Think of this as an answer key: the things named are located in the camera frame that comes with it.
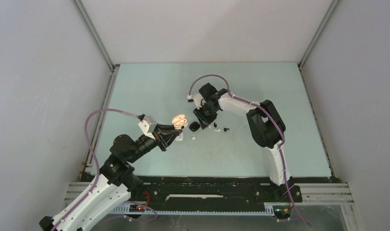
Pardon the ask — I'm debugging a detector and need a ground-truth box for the white earbud charging case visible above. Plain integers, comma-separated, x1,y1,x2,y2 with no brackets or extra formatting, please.
175,132,184,141

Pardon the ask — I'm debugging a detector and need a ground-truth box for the white slotted cable duct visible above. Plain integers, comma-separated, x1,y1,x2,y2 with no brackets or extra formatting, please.
110,204,275,216

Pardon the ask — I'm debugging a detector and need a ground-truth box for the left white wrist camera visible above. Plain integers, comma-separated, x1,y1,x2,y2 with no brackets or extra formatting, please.
138,115,157,140

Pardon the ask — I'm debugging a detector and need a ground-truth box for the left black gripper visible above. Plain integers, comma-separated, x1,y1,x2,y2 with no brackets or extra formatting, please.
128,123,182,163

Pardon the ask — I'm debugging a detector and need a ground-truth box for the beige earbud charging case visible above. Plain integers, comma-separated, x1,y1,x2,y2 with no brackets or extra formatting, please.
172,114,188,129

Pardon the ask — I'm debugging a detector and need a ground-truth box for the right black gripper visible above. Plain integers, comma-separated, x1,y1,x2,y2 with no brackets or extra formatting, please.
194,103,218,130

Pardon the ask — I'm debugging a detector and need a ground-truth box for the black earbud charging case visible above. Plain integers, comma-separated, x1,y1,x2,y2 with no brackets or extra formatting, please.
189,121,201,132

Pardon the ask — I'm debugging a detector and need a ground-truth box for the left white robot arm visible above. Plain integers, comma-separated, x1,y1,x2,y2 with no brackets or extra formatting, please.
39,124,184,231

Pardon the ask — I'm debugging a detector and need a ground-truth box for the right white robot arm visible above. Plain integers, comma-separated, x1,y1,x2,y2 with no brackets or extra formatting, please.
187,83,290,201

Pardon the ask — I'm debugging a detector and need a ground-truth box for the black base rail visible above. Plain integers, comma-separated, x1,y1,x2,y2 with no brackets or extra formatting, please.
129,177,302,213

